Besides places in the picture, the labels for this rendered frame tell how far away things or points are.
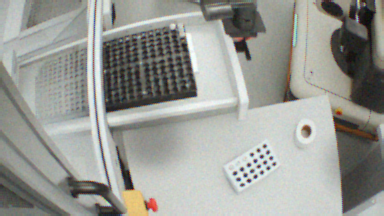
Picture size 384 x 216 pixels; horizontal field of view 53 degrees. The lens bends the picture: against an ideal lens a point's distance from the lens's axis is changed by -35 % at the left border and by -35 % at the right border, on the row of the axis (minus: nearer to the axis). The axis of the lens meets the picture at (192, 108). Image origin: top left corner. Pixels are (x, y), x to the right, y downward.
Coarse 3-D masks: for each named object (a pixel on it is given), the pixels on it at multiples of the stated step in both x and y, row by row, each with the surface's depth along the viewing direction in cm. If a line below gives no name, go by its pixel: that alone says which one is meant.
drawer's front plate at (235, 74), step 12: (216, 24) 132; (228, 36) 124; (228, 48) 123; (228, 60) 126; (228, 72) 130; (240, 72) 121; (240, 84) 120; (240, 96) 119; (240, 108) 122; (240, 120) 128
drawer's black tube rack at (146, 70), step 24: (120, 48) 130; (144, 48) 130; (168, 48) 130; (120, 72) 128; (144, 72) 127; (168, 72) 124; (120, 96) 122; (144, 96) 122; (168, 96) 126; (192, 96) 126
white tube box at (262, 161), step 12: (264, 144) 130; (240, 156) 128; (252, 156) 131; (264, 156) 128; (228, 168) 127; (240, 168) 128; (252, 168) 127; (264, 168) 127; (276, 168) 128; (240, 180) 128; (252, 180) 126; (240, 192) 126
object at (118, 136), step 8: (112, 0) 180; (112, 8) 176; (112, 16) 180; (112, 24) 186; (120, 136) 171; (120, 144) 165; (120, 152) 156; (120, 160) 136; (120, 168) 139; (128, 168) 172; (128, 176) 161; (128, 184) 155
